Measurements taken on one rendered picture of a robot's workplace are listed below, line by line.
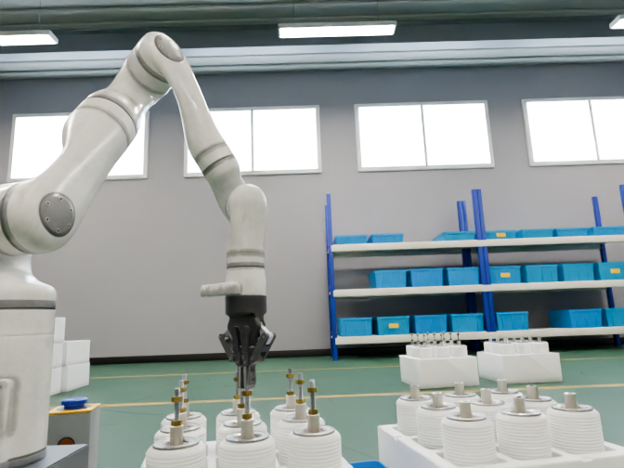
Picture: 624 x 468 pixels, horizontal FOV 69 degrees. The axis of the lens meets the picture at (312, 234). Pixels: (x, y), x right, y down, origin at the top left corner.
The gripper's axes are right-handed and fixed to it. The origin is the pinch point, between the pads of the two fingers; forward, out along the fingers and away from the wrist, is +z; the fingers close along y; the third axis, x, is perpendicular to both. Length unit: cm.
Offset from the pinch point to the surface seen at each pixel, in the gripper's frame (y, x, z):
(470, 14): 86, -448, -362
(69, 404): 20.2, 21.4, 2.9
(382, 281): 210, -413, -52
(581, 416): -44, -47, 11
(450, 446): -24.4, -28.5, 14.6
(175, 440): 6.7, 10.0, 9.3
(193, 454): 2.6, 9.3, 11.1
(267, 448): -4.7, -0.2, 11.2
